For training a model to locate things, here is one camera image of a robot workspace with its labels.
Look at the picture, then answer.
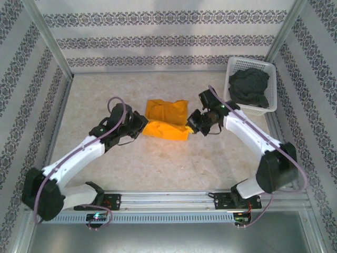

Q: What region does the orange t-shirt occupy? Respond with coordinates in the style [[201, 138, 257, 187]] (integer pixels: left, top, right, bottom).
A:
[[142, 99, 197, 142]]

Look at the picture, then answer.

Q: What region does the dark grey t-shirt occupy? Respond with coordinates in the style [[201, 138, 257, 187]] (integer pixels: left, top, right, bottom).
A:
[[227, 67, 270, 109]]

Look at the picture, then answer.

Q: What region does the white plastic mesh basket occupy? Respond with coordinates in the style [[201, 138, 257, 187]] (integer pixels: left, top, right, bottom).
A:
[[223, 56, 279, 114]]

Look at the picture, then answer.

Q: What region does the left controller board green light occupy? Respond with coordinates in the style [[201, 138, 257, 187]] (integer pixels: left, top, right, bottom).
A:
[[86, 212, 109, 222]]

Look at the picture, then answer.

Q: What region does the right controller board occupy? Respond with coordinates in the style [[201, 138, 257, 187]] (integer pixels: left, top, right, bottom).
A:
[[233, 210, 252, 223]]

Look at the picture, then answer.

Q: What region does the sheet metal shelf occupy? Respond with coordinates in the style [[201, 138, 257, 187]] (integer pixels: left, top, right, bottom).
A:
[[25, 210, 321, 253]]

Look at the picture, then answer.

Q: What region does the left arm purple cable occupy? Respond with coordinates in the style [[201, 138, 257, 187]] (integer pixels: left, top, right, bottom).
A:
[[33, 96, 127, 232]]

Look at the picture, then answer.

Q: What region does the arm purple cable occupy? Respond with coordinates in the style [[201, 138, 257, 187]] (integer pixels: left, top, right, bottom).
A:
[[207, 84, 308, 229], [33, 96, 127, 232]]

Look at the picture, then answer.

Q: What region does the aluminium back rail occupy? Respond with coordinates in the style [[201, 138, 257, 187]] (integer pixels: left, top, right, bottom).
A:
[[71, 69, 227, 76]]

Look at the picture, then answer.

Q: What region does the aluminium side rail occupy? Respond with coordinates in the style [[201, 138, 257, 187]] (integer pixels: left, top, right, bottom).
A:
[[265, 112, 300, 190], [36, 76, 74, 192]]

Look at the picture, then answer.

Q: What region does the aluminium mounting rail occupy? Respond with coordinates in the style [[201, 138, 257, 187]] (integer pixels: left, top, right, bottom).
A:
[[26, 190, 310, 211]]

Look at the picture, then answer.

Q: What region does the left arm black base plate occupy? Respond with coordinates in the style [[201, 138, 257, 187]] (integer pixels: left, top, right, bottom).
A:
[[73, 193, 122, 211]]

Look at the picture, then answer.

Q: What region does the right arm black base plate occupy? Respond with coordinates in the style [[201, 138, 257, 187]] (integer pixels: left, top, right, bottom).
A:
[[214, 191, 263, 210]]

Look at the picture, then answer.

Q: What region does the slotted metal cable duct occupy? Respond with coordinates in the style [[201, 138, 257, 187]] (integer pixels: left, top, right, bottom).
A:
[[35, 212, 235, 224]]

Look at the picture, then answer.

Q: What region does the aluminium frame post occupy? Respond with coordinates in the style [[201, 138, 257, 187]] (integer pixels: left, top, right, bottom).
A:
[[264, 0, 308, 63], [22, 0, 75, 79]]

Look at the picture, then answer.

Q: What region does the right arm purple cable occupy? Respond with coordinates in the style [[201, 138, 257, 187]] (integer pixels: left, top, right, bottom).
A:
[[207, 84, 308, 229]]

